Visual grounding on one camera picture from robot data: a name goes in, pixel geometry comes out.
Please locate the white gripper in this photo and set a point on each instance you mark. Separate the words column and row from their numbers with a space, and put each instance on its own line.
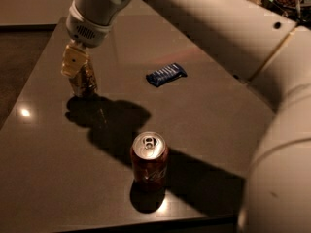
column 86, row 30

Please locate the orange soda can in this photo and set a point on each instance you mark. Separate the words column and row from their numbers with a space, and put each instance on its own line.
column 84, row 83

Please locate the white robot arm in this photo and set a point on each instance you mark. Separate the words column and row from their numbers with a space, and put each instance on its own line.
column 269, row 53

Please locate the red coke can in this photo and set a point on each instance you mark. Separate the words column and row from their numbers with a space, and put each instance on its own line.
column 149, row 157

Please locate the blue snack bar wrapper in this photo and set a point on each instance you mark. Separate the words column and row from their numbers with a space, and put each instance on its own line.
column 166, row 74

